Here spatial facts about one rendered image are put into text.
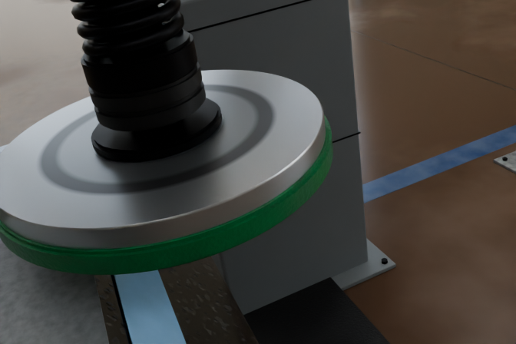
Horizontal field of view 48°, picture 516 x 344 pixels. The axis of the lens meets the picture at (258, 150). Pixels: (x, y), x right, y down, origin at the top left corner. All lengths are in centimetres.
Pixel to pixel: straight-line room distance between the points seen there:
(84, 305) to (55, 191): 7
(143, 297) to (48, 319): 6
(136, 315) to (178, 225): 8
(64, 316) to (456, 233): 147
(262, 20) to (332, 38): 17
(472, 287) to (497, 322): 12
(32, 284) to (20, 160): 8
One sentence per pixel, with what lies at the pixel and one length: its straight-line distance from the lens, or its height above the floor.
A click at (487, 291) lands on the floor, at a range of 155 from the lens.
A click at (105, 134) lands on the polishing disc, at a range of 37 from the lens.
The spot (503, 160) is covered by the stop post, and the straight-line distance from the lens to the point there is 205.
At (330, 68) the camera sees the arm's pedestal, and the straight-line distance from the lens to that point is 129.
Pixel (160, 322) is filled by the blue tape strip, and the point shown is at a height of 80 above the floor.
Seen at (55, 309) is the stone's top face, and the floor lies 82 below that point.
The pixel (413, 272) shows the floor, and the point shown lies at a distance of 158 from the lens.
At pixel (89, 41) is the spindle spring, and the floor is 95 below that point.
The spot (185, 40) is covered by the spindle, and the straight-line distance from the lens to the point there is 35.
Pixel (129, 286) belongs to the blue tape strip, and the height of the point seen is 81.
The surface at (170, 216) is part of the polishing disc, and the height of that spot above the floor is 88.
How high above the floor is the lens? 103
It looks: 28 degrees down
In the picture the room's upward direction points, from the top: 10 degrees counter-clockwise
